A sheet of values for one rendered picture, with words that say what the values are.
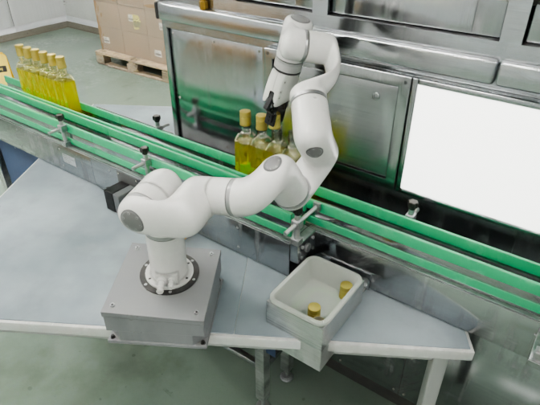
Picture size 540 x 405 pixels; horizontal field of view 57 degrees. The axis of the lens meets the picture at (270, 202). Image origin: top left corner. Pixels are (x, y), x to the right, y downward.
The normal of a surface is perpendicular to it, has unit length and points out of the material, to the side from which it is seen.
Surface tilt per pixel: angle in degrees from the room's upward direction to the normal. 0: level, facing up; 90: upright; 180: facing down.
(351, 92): 91
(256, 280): 0
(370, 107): 90
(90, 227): 0
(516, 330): 90
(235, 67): 90
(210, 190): 44
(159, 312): 5
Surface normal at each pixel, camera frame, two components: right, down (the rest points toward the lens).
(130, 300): 0.04, -0.79
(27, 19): 0.81, 0.32
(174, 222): -0.29, 0.53
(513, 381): -0.58, 0.44
